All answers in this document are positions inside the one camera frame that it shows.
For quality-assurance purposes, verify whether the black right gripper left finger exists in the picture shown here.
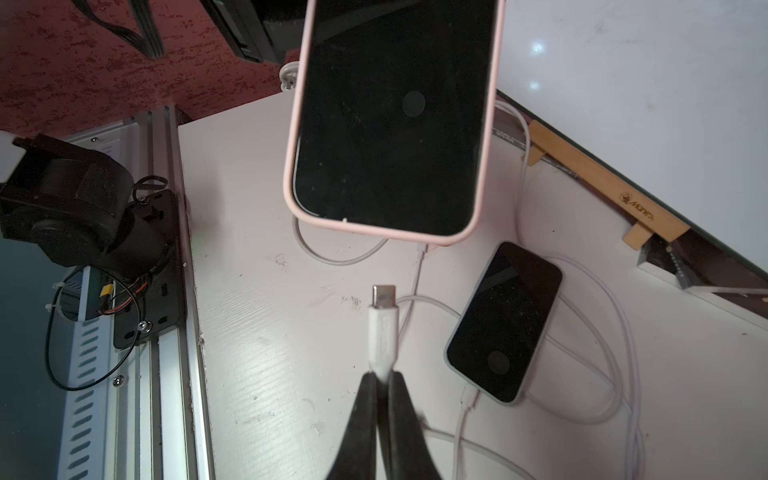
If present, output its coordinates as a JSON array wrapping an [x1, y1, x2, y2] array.
[[327, 372, 378, 480]]

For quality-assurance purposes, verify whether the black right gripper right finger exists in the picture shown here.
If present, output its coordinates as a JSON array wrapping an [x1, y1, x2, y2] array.
[[386, 371, 441, 480]]

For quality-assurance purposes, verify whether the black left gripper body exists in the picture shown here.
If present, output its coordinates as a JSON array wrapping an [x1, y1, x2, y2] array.
[[201, 0, 308, 65]]

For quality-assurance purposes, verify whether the phone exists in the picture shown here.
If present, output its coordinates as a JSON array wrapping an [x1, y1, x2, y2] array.
[[283, 1, 505, 246], [444, 241, 563, 405]]

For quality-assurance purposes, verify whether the white usb-c charging cable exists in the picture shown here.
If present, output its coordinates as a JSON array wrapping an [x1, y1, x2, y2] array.
[[291, 98, 532, 268]]

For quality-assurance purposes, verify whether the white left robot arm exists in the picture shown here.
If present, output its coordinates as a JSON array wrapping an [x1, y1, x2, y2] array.
[[1, 1, 306, 283]]

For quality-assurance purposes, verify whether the wooden whiteboard stand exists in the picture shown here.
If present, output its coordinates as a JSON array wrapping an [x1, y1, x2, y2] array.
[[528, 121, 690, 250]]

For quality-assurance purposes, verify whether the dark lower book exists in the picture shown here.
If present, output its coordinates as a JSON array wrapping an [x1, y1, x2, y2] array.
[[637, 230, 767, 329]]

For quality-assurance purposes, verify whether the white blue-strip power cord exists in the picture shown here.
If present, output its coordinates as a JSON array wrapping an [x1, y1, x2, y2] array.
[[278, 59, 301, 92]]

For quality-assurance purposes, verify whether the aluminium front rail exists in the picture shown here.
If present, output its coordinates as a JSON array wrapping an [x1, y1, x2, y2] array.
[[50, 106, 214, 479]]

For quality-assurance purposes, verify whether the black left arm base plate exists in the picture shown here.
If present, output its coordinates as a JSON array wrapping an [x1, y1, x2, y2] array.
[[113, 189, 187, 350]]

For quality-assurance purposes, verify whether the white whiteboard black frame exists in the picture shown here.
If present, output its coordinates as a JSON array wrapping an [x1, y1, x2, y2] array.
[[498, 1, 767, 268]]

